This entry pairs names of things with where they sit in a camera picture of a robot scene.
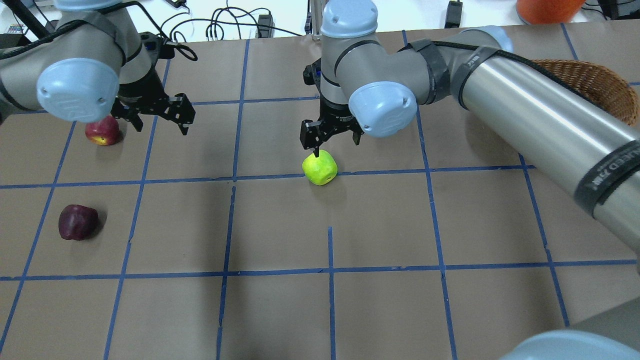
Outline green apple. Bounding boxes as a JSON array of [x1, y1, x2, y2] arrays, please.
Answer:
[[301, 149, 338, 186]]

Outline woven wicker basket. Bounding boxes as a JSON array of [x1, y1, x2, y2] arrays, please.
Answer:
[[533, 59, 639, 126]]

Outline red yellow apple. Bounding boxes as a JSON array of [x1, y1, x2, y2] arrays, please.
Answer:
[[84, 115, 122, 146]]

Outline dark red apple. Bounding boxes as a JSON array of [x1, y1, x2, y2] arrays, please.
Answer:
[[58, 204, 99, 241]]

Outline black power adapter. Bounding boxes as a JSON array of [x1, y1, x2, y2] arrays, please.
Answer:
[[444, 0, 463, 28]]

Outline orange bucket with grey lid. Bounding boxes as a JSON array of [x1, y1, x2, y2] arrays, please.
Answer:
[[515, 0, 586, 25]]

